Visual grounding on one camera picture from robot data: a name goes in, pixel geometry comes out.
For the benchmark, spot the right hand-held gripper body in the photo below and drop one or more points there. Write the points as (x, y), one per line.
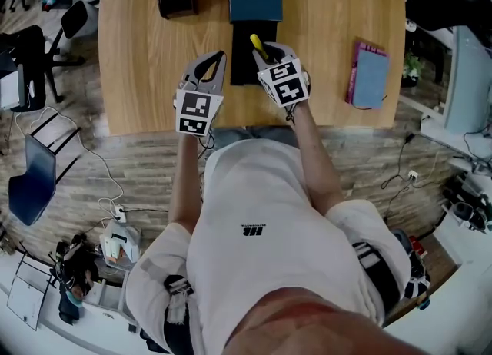
(286, 84)

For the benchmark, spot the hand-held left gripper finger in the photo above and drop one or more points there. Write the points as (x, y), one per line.
(221, 77)
(189, 75)

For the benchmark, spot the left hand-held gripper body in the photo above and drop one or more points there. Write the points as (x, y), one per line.
(196, 109)

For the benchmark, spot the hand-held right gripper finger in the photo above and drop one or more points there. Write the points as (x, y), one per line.
(260, 63)
(284, 54)

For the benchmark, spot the person's left forearm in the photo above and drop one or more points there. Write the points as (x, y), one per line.
(186, 184)

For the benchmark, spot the person's right forearm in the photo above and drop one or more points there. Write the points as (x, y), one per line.
(317, 161)

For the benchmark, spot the white box device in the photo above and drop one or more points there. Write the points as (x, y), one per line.
(11, 92)

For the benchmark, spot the dark red packet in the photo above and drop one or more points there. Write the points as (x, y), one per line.
(418, 246)

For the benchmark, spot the person's grey trousers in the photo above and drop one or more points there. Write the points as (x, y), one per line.
(230, 134)

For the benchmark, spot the wooden table white legs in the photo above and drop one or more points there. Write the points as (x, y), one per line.
(146, 77)

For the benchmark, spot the blue pink notebook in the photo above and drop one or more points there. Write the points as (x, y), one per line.
(371, 80)

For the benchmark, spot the person's white shirt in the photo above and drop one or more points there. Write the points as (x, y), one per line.
(250, 192)

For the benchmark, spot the small potted plant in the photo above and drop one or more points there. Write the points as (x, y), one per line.
(411, 67)

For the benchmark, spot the small white power strip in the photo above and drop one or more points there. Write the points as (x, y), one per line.
(413, 175)

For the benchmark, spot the clear plastic bin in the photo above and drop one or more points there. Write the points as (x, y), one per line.
(117, 244)

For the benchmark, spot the navy blue chair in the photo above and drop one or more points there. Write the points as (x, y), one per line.
(32, 184)

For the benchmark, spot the light blue table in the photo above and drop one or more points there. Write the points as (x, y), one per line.
(471, 80)

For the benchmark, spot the black round device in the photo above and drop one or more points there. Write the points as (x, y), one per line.
(467, 207)

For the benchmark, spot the black white sneakers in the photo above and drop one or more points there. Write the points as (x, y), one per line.
(417, 288)

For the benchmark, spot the person's chin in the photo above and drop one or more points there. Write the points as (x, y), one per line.
(307, 330)

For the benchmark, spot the white board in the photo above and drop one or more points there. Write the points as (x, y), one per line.
(27, 296)

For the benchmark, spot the white desk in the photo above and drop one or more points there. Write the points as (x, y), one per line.
(77, 336)

